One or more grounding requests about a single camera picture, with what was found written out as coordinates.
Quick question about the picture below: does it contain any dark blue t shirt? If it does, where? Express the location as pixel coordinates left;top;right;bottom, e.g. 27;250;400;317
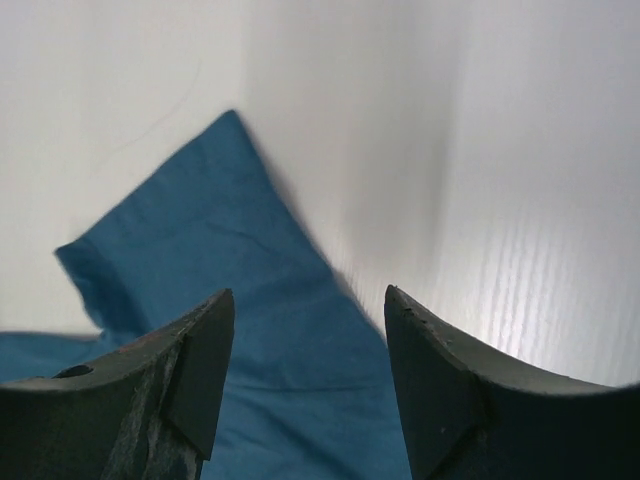
1;111;410;479

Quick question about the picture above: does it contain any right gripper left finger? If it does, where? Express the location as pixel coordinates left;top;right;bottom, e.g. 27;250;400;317
1;289;235;479

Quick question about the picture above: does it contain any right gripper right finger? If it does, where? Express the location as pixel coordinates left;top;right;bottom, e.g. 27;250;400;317
384;286;639;479

